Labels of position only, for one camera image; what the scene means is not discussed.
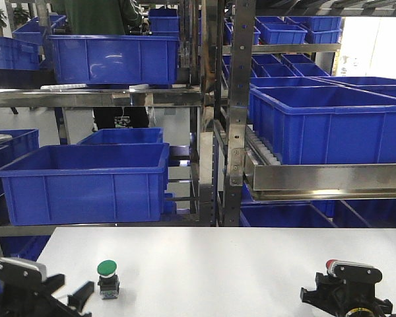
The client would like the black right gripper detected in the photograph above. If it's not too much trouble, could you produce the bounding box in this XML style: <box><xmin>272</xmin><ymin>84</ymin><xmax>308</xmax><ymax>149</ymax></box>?
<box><xmin>300</xmin><ymin>260</ymin><xmax>393</xmax><ymax>316</ymax></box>

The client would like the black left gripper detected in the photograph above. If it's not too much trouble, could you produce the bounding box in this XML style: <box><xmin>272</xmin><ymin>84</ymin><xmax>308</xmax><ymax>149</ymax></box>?
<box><xmin>0</xmin><ymin>257</ymin><xmax>95</xmax><ymax>316</ymax></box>

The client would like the red mushroom push button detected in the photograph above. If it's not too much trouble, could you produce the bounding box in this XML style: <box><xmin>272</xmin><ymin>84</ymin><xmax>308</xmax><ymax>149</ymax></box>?
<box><xmin>326</xmin><ymin>259</ymin><xmax>337</xmax><ymax>276</ymax></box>

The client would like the green mushroom push button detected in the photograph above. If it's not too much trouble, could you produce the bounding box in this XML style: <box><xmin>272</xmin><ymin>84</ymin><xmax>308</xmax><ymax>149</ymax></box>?
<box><xmin>97</xmin><ymin>260</ymin><xmax>120</xmax><ymax>300</ymax></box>

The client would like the steel shelving rack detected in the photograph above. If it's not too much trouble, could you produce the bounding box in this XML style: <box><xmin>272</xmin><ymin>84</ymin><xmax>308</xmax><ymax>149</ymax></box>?
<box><xmin>0</xmin><ymin>0</ymin><xmax>396</xmax><ymax>265</ymax></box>

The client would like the large blue bin right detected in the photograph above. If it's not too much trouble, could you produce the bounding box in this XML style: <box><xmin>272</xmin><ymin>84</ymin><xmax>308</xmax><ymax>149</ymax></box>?
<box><xmin>250</xmin><ymin>86</ymin><xmax>396</xmax><ymax>165</ymax></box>

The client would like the blue bin behind lower left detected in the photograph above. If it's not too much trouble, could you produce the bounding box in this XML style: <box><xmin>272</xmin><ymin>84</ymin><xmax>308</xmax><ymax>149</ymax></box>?
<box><xmin>77</xmin><ymin>127</ymin><xmax>164</xmax><ymax>145</ymax></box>

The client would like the blue bin upper left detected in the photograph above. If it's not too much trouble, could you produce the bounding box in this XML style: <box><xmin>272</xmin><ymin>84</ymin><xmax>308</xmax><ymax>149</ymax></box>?
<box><xmin>48</xmin><ymin>35</ymin><xmax>179</xmax><ymax>85</ymax></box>

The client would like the person in green jacket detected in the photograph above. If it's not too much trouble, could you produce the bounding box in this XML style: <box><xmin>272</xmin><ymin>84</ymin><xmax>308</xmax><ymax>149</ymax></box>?
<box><xmin>61</xmin><ymin>0</ymin><xmax>150</xmax><ymax>130</ymax></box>

